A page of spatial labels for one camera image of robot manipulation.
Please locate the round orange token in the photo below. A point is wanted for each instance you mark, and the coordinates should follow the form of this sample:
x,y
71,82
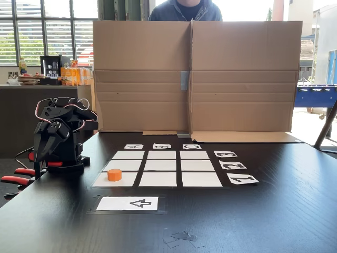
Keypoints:
x,y
114,175

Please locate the white nine-square grid sheet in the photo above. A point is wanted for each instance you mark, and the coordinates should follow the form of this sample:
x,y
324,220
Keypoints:
x,y
160,166

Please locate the dark counter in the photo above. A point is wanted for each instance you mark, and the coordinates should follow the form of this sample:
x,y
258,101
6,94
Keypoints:
x,y
18,118

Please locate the orange juice carton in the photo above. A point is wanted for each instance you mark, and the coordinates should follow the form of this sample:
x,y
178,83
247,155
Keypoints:
x,y
75,76
66,77
85,76

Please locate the food platter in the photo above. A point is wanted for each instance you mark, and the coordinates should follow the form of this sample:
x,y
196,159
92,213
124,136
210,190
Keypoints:
x,y
27,79

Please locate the black glass-front cabinet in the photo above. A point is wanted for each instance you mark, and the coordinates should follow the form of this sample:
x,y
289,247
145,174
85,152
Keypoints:
x,y
52,66

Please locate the red and black clamp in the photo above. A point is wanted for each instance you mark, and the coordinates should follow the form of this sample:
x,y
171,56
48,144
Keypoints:
x,y
21,180

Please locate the yellow bottle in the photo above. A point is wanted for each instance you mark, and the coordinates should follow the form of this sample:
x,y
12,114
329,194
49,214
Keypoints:
x,y
23,67

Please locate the paper label letter A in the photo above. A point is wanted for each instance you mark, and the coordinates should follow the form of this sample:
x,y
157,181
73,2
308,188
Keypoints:
x,y
133,146

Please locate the white arrow paper sheet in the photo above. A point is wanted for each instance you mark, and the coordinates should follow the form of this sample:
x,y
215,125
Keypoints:
x,y
116,203

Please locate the brown cardboard box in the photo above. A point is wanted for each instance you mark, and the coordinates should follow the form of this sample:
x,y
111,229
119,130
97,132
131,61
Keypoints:
x,y
245,52
142,52

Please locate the grey tape strip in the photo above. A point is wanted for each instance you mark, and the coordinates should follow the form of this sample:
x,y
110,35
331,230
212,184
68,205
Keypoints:
x,y
183,135
185,80

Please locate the paper label letter C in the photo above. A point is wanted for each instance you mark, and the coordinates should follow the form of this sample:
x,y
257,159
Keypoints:
x,y
192,146

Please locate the person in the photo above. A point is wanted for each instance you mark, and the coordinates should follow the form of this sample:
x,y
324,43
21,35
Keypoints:
x,y
168,14

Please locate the clear tape scraps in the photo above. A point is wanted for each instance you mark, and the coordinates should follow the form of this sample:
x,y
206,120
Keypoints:
x,y
184,236

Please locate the paper label number 3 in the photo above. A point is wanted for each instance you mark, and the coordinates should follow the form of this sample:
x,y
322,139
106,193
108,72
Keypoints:
x,y
225,154

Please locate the paper label number 2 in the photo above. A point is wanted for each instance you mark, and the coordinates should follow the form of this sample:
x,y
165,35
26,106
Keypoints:
x,y
232,165

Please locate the paper label number 1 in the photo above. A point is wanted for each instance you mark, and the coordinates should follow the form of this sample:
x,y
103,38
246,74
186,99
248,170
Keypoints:
x,y
242,179

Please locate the blue foosball table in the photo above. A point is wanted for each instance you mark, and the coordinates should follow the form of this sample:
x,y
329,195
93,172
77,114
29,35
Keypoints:
x,y
316,97

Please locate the grey metal leg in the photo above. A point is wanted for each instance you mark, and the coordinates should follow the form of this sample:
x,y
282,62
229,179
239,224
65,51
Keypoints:
x,y
325,129

